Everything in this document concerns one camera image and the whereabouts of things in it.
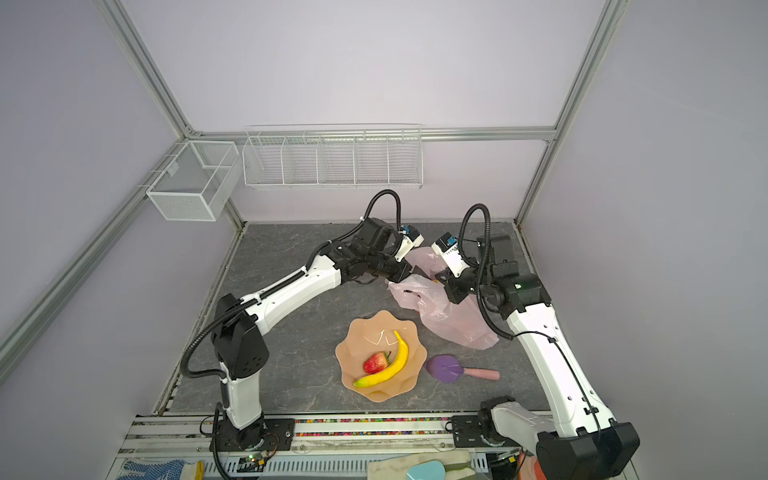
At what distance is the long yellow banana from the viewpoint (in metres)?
0.79

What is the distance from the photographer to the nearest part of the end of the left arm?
61 cm

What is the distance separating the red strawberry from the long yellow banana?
11 mm

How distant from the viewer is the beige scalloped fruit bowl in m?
0.79

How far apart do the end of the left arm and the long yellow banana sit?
25 centimetres

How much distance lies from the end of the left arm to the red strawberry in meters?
0.26
